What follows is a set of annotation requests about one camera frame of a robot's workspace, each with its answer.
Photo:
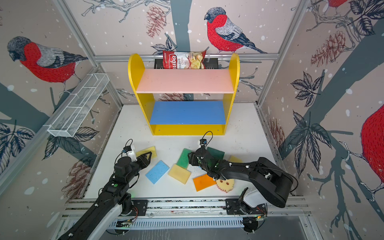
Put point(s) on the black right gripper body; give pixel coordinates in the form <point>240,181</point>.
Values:
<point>195,162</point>

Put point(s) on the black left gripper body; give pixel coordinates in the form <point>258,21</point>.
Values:
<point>137,166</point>

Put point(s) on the light green sponge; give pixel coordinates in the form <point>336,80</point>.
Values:
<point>183,160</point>

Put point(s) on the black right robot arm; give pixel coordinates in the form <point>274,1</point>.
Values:
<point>273,185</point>

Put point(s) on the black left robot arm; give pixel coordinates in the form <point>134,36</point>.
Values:
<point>113,201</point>

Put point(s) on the yellow shelf with coloured boards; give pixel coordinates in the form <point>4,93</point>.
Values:
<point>185,118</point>

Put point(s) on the dark green sponge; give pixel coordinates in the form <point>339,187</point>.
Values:
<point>215,154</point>

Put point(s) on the orange sponge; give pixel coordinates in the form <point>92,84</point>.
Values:
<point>203,182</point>

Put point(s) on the pale yellow sponge centre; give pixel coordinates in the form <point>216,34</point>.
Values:
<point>180,174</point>

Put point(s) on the yellow sponge right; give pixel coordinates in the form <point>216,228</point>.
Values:
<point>234,159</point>

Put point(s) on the blue sponge left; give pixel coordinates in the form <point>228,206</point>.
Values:
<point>157,172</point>

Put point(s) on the yellow sponge far left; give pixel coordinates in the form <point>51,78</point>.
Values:
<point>147,150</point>

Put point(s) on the yellow smiley face sponge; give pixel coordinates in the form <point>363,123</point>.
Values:
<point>225,185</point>

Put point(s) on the red cassava chips bag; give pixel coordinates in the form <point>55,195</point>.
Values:
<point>183,60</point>

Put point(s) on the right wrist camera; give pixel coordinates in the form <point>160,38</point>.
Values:
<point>203,143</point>

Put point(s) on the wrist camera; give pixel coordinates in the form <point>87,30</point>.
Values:
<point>203,143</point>
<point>130,152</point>

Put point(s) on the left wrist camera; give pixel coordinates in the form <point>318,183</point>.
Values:
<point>130,152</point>

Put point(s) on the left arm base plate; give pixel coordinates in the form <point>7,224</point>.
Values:
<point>134,208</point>

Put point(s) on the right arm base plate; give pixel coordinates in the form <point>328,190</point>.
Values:
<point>237,207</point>

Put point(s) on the white wire mesh basket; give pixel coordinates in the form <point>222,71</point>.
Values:
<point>70,119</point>

